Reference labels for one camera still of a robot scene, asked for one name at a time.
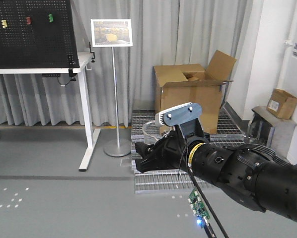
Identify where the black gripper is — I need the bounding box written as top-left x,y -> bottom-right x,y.
135,131 -> 211,173

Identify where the clear glass beaker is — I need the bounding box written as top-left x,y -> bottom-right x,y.
142,120 -> 172,144

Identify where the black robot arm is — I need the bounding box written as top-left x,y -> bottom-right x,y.
135,131 -> 297,222

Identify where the metal floor grating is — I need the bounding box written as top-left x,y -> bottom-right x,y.
131,110 -> 245,193

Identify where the green circuit board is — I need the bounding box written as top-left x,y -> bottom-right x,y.
188,187 -> 210,228

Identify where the large open cardboard box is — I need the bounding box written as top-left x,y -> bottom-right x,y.
153,50 -> 236,134

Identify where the white standing desk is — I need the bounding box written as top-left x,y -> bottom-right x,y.
0,52 -> 101,172

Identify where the grey metal bin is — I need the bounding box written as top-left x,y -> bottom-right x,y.
246,106 -> 297,158

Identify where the grey pleated curtain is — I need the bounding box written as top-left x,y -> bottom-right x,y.
0,0 -> 253,126

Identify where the framed sign on stand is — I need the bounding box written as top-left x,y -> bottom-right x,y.
90,19 -> 133,157

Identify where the small cardboard box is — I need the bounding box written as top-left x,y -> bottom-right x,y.
267,88 -> 297,120

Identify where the green peg hook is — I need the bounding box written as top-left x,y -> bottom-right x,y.
48,14 -> 54,23

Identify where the black pegboard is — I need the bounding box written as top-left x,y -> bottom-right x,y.
0,0 -> 79,69

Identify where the red peg hook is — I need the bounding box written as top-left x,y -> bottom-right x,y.
25,16 -> 31,25

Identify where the yellow peg hook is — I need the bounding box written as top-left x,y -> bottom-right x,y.
1,19 -> 8,28

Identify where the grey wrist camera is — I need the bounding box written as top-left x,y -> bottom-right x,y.
155,102 -> 202,127

